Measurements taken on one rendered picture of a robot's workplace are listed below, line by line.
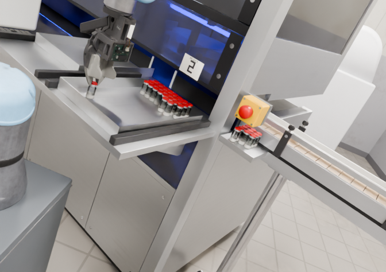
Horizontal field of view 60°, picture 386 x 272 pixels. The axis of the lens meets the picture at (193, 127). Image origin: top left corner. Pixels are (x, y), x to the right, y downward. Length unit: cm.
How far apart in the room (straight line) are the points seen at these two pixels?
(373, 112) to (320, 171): 397
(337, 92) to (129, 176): 287
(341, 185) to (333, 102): 284
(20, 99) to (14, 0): 106
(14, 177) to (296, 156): 77
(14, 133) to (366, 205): 89
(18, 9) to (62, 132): 56
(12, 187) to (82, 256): 106
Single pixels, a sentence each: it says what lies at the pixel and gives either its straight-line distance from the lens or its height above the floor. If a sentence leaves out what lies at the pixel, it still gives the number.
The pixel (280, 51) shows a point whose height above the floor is 117.
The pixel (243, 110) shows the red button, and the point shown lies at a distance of 98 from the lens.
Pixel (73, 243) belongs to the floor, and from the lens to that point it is 176.
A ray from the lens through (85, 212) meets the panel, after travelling 166.
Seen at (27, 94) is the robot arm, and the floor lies 101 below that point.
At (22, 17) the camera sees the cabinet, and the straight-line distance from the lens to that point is 167.
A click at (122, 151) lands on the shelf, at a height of 88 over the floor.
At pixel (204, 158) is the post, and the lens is 111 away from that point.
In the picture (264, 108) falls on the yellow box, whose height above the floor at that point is 102.
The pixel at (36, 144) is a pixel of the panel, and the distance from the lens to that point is 190.
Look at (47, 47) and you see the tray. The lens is 124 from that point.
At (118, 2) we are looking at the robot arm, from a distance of 85.
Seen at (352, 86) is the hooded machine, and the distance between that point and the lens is 387.
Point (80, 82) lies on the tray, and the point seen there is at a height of 90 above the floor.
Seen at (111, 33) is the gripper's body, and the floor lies 108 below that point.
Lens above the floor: 128
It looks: 23 degrees down
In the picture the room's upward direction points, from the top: 23 degrees clockwise
